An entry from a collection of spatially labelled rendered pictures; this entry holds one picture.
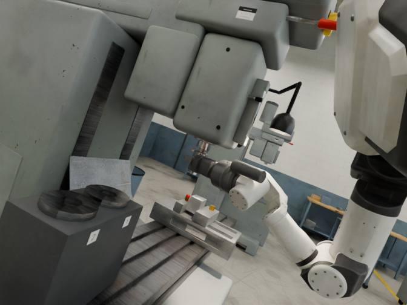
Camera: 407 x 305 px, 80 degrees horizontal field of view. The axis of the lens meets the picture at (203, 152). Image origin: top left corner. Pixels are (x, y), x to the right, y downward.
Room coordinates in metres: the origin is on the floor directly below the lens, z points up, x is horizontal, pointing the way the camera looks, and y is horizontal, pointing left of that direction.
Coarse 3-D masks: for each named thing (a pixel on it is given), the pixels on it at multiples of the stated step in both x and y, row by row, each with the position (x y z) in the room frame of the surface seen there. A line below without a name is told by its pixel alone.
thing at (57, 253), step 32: (64, 192) 0.41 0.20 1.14; (96, 192) 0.47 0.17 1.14; (0, 224) 0.34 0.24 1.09; (32, 224) 0.33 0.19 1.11; (64, 224) 0.34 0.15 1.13; (96, 224) 0.38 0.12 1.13; (128, 224) 0.49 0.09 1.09; (0, 256) 0.34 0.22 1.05; (32, 256) 0.33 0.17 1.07; (64, 256) 0.33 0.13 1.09; (96, 256) 0.41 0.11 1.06; (0, 288) 0.34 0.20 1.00; (32, 288) 0.32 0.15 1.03; (64, 288) 0.35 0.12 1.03; (96, 288) 0.46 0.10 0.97
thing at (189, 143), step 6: (186, 138) 7.94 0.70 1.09; (192, 138) 7.85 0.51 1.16; (186, 144) 7.89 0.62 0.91; (192, 144) 7.82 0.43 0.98; (180, 150) 7.95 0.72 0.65; (186, 150) 7.87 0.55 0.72; (180, 156) 7.90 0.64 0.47; (180, 162) 7.87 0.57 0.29; (186, 162) 7.81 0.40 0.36; (174, 168) 7.92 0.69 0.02; (180, 168) 7.85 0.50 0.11; (186, 168) 7.79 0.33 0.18; (186, 174) 7.76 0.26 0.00
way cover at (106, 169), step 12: (72, 156) 0.80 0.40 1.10; (72, 168) 0.79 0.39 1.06; (84, 168) 0.84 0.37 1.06; (96, 168) 0.89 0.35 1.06; (108, 168) 0.95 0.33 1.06; (120, 168) 1.02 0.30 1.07; (72, 180) 0.79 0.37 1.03; (84, 180) 0.83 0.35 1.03; (96, 180) 0.89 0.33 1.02; (108, 180) 0.94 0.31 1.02; (120, 180) 1.01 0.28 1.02
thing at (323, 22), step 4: (288, 16) 0.67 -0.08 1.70; (292, 16) 0.67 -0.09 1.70; (296, 16) 0.67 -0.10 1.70; (288, 20) 0.68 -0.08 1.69; (292, 20) 0.67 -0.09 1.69; (296, 20) 0.66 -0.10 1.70; (300, 20) 0.66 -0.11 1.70; (304, 20) 0.66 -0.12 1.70; (308, 20) 0.65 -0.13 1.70; (312, 20) 0.65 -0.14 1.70; (316, 20) 0.65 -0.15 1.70; (320, 20) 0.64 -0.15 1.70; (324, 20) 0.63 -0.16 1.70; (328, 20) 0.63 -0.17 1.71; (312, 24) 0.65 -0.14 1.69; (316, 24) 0.65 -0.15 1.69; (320, 24) 0.64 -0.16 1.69; (324, 24) 0.63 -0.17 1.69; (328, 24) 0.63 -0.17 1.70; (332, 24) 0.63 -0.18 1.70; (336, 24) 0.62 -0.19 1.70; (324, 28) 0.64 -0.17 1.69; (328, 28) 0.64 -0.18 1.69; (332, 28) 0.63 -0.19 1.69
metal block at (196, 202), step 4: (192, 196) 0.96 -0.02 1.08; (196, 196) 0.98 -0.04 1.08; (192, 200) 0.95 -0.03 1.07; (196, 200) 0.95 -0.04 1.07; (200, 200) 0.94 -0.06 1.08; (204, 200) 0.97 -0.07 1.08; (188, 204) 0.96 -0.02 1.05; (192, 204) 0.95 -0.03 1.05; (196, 204) 0.95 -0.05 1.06; (200, 204) 0.94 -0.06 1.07; (204, 204) 0.99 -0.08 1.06; (188, 208) 0.95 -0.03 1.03; (192, 208) 0.95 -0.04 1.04; (196, 208) 0.94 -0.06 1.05; (200, 208) 0.96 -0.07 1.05; (192, 212) 0.95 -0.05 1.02
